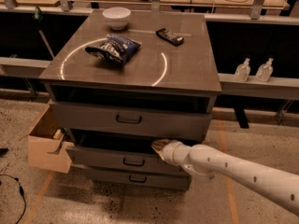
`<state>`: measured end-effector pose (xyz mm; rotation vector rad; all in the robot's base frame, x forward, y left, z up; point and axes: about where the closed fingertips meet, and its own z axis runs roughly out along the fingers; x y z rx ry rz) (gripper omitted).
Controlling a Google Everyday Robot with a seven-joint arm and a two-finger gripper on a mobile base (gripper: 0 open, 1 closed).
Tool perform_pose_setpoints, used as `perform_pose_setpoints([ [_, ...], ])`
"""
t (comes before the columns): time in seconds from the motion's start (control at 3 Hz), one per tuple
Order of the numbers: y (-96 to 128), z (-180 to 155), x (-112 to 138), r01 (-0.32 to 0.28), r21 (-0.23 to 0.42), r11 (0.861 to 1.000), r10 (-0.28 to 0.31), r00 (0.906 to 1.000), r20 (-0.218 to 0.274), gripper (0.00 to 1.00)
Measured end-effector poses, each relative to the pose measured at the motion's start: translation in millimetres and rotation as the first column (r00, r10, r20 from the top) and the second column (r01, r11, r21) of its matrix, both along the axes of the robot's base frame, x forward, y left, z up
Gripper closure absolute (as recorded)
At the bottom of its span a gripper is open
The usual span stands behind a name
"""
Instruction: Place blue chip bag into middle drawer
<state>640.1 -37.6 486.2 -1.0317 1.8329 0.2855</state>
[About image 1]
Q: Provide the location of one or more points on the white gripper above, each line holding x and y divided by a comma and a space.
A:
172, 152

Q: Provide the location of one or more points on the grey drawer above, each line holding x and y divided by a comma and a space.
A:
146, 180
124, 154
144, 122

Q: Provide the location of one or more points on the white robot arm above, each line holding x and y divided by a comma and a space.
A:
203, 161

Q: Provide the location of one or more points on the grey top drawer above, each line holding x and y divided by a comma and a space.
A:
144, 122

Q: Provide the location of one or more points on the grey bottom drawer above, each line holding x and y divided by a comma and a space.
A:
146, 180

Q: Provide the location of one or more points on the grey drawer cabinet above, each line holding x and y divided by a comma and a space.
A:
160, 76

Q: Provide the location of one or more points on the blue chip bag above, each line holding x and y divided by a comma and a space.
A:
115, 49

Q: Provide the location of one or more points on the dark snack bar packet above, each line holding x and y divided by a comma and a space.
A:
170, 37

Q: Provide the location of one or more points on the clear sanitizer bottle left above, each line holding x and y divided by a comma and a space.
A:
242, 71

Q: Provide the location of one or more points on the clear sanitizer bottle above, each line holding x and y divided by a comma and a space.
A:
242, 71
265, 71

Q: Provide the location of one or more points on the cardboard box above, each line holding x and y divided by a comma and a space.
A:
47, 143

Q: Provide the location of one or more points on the clear sanitizer bottle right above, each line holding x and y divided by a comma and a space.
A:
265, 71

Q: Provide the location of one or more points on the white ceramic bowl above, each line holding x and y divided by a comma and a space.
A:
117, 17

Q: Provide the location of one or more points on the grey metal rail shelf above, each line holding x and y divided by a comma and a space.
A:
275, 87

